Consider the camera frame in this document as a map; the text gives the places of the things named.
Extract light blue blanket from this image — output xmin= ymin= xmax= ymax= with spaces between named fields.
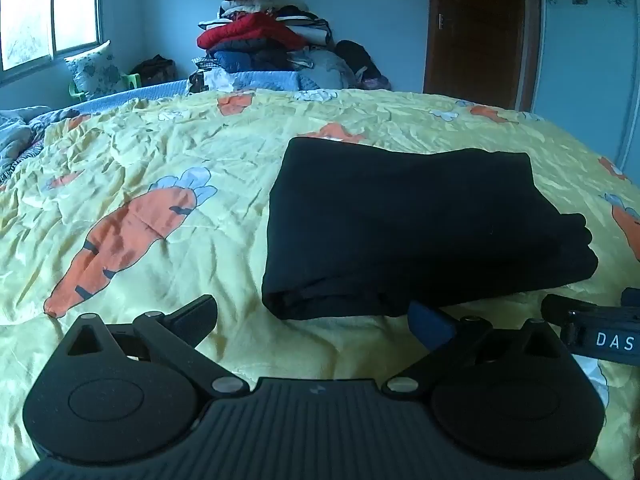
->
xmin=60 ymin=71 xmax=301 ymax=111

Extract grey patterned quilt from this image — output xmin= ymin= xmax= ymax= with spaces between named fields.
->
xmin=0 ymin=106 xmax=81 ymax=188

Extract black pants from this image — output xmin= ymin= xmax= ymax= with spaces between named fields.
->
xmin=261 ymin=136 xmax=599 ymax=321

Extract yellow carrot print bed sheet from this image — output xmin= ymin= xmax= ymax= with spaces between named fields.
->
xmin=0 ymin=87 xmax=640 ymax=480

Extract dark duffel bag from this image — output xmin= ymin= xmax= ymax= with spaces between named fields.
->
xmin=130 ymin=55 xmax=178 ymax=87

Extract floral pillow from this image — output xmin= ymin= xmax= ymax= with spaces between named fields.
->
xmin=64 ymin=40 xmax=126 ymax=100

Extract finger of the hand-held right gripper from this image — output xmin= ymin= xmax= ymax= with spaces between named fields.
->
xmin=542 ymin=293 xmax=577 ymax=345

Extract window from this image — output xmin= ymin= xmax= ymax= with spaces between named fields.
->
xmin=0 ymin=0 xmax=102 ymax=83

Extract white wardrobe with flower stickers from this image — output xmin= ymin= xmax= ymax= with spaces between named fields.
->
xmin=531 ymin=0 xmax=640 ymax=181

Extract black backpack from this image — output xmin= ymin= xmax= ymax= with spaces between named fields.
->
xmin=334 ymin=40 xmax=392 ymax=91

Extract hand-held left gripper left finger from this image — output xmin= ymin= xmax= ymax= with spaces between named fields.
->
xmin=65 ymin=294 xmax=251 ymax=402

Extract pile of clothes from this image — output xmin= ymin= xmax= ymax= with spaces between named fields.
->
xmin=188 ymin=0 xmax=358 ymax=95

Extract green plastic chair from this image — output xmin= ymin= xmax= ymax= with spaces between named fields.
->
xmin=68 ymin=73 xmax=142 ymax=98

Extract brown wooden door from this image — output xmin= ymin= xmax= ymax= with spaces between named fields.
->
xmin=423 ymin=0 xmax=543 ymax=111

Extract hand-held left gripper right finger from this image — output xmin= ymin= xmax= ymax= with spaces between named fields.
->
xmin=382 ymin=302 xmax=571 ymax=403

